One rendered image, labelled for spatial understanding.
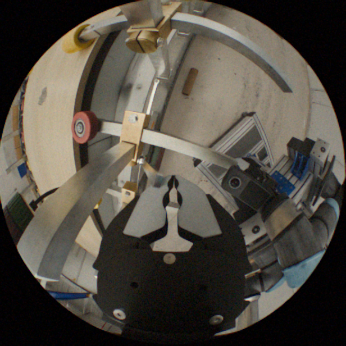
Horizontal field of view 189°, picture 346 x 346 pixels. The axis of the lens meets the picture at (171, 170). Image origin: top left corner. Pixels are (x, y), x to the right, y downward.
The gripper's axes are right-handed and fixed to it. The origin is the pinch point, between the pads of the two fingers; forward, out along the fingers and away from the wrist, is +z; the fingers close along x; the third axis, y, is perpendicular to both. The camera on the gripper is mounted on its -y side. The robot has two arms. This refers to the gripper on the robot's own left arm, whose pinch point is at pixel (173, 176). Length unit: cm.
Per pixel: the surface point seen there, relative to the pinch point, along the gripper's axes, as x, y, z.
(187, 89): 13, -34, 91
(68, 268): -682, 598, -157
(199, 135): 25, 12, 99
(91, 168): -10.7, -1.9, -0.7
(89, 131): -18.6, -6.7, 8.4
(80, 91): -22.6, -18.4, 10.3
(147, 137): -6.0, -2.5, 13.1
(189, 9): 6.5, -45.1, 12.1
